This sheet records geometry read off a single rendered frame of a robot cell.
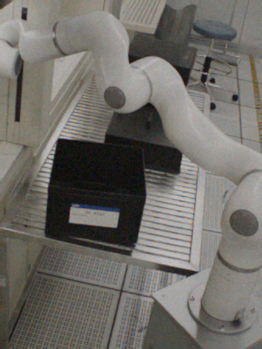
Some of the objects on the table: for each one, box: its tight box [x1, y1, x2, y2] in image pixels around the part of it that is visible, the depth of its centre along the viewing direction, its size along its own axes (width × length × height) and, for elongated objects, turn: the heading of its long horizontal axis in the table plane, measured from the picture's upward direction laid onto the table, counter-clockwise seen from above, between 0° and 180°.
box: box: [128, 35, 197, 109], centre depth 241 cm, size 29×29×25 cm
